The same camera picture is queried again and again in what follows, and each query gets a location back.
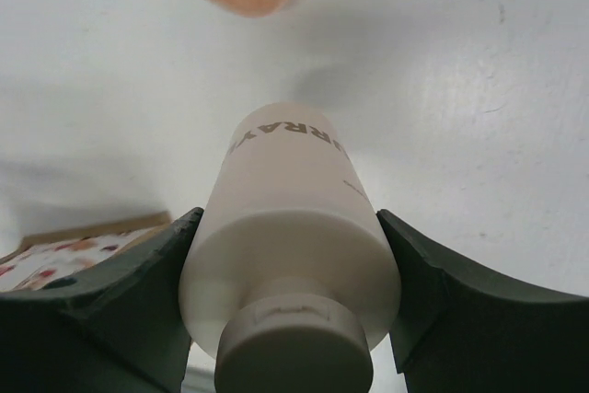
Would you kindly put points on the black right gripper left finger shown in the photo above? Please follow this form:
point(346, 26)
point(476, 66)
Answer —
point(115, 327)

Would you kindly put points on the cream bottle with round cap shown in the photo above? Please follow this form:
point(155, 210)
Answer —
point(290, 282)

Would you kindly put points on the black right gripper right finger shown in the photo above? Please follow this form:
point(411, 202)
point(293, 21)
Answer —
point(463, 327)

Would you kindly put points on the burlap cat print canvas bag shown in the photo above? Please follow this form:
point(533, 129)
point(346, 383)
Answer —
point(44, 258)

